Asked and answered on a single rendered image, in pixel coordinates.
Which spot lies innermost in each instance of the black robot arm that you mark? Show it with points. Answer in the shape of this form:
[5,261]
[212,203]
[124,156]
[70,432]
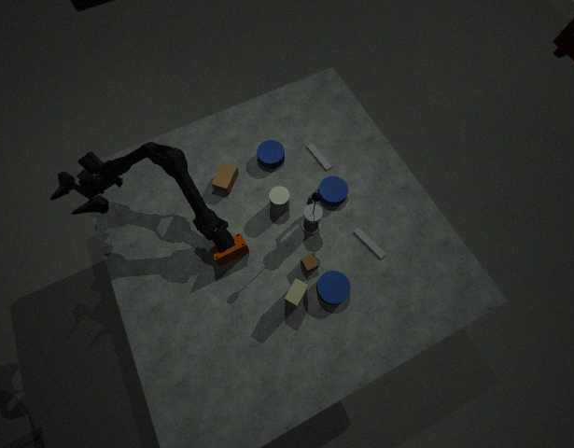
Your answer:
[174,163]

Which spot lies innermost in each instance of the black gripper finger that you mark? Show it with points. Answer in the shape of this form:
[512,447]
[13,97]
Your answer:
[62,190]
[90,206]

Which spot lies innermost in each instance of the olive green block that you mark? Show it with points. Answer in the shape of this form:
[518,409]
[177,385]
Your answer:
[296,293]

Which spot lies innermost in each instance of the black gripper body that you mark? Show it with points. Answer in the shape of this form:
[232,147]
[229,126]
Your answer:
[87,191]

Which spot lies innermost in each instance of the glass french press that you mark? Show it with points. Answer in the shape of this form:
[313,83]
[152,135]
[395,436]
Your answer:
[312,215]

